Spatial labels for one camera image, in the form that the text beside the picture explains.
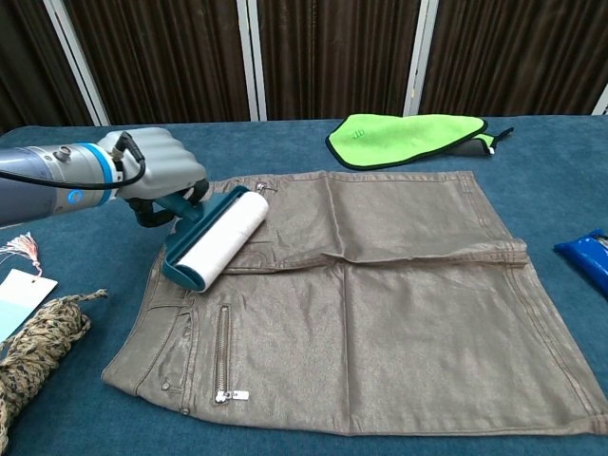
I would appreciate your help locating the camouflage knitted fabric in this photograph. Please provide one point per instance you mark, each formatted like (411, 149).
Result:
(33, 342)

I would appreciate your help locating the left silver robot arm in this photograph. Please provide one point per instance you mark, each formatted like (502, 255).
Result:
(38, 195)

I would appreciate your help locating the white paper tag with tassel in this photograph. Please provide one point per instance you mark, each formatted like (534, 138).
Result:
(21, 294)

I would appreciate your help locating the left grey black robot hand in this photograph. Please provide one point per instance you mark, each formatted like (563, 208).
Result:
(161, 161)

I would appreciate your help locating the blue plastic packet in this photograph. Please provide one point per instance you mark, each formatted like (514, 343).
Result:
(586, 259)

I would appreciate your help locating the blue felt table cover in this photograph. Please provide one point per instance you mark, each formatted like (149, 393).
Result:
(285, 147)

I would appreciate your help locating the dark brown curtain panel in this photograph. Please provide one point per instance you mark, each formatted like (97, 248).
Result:
(337, 57)
(24, 62)
(161, 62)
(513, 57)

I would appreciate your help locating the green microfibre cloth black edge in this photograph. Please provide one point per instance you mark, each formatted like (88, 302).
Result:
(394, 138)

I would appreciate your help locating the white partition post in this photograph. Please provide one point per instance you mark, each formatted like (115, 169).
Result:
(420, 62)
(252, 62)
(602, 103)
(78, 62)

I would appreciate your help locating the teal lint roller white roll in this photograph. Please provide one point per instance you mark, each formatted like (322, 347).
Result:
(228, 233)

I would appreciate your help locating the brown shiny skirt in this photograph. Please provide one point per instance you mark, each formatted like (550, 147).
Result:
(380, 309)

